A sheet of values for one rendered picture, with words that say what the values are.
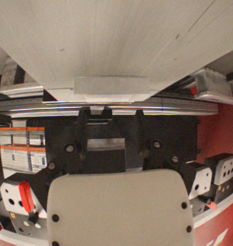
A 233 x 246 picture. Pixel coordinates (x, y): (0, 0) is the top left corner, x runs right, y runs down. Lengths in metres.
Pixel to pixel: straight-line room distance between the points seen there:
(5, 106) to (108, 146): 0.53
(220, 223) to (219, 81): 0.58
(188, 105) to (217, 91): 0.27
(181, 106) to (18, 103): 0.76
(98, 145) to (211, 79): 0.40
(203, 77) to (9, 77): 0.54
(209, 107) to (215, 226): 0.63
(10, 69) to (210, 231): 0.86
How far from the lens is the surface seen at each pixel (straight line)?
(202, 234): 0.60
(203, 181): 0.39
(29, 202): 0.27
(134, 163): 0.85
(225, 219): 0.73
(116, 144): 0.28
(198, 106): 0.76
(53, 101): 0.28
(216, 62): 0.44
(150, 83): 0.18
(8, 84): 0.34
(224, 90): 0.52
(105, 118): 0.46
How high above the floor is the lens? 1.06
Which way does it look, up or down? 3 degrees down
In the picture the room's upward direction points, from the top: 178 degrees clockwise
